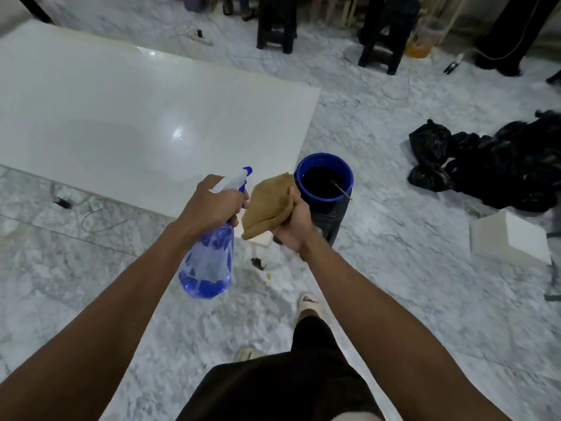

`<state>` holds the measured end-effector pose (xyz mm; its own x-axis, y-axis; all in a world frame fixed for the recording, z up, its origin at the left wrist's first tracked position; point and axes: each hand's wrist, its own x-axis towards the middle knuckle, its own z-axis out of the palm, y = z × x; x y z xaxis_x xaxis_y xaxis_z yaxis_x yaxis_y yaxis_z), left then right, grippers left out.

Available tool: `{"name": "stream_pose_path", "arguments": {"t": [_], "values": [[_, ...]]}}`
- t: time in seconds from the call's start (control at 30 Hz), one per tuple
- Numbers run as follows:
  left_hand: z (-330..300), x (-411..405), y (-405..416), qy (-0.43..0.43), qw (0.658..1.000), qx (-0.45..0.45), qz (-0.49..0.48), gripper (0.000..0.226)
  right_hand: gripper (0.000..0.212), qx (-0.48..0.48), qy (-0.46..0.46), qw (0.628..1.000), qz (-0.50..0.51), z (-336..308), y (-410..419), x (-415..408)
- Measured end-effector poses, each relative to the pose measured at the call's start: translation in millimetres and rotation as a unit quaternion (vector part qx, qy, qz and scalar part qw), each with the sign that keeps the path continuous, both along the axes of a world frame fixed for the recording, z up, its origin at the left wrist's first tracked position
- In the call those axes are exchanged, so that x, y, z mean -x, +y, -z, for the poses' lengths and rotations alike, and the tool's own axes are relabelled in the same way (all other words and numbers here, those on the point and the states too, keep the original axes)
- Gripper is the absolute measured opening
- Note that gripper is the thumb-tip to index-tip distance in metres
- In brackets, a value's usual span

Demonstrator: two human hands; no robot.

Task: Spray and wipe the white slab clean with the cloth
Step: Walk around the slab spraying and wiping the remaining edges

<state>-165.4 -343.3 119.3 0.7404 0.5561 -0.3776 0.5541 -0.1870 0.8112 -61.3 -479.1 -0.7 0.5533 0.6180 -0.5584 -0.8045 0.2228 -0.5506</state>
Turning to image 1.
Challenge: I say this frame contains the person's right hand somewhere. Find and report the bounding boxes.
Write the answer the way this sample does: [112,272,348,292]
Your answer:
[271,186,316,255]

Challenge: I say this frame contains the person's left hand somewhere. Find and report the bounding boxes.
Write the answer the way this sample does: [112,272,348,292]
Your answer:
[175,174,251,240]

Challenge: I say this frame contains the brown cleaning cloth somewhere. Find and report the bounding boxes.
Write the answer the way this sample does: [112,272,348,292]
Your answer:
[241,172,297,241]

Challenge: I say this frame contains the blue spray bottle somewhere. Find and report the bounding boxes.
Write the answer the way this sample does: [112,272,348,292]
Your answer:
[178,166,254,300]

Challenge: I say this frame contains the person's left forearm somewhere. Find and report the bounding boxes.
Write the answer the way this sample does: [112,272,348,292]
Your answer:
[0,221,193,421]

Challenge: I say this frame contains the person's right forearm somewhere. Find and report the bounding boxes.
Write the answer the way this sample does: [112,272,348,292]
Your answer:
[300,234,511,421]

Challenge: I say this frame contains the white glossy table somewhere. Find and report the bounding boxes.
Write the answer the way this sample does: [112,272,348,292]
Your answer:
[0,19,322,250]

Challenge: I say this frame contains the person's black shorts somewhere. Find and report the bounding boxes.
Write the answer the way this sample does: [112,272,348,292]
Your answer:
[175,315,387,421]

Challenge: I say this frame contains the person's white shirt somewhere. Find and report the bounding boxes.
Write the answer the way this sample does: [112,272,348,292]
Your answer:
[328,409,387,421]

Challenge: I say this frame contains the blue plastic bucket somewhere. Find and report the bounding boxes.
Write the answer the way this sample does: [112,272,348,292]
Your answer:
[294,152,355,215]

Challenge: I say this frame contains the thin stirring stick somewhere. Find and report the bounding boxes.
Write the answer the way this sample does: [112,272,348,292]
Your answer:
[331,180,354,201]

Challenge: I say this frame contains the beige slipper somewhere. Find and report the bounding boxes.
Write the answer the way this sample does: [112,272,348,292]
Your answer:
[236,346,266,363]
[297,292,325,322]

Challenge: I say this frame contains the black plastic bag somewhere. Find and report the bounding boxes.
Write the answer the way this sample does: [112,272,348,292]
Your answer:
[446,109,561,214]
[406,164,456,193]
[408,119,453,168]

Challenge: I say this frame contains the white foam box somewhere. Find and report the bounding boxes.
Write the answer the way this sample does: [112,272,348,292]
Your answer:
[469,209,553,267]

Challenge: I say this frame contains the translucent orange bucket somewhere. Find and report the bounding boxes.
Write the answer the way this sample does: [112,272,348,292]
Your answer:
[404,15,446,59]

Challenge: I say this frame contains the grey metal chair frame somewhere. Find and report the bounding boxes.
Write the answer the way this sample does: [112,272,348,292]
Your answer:
[543,231,561,303]

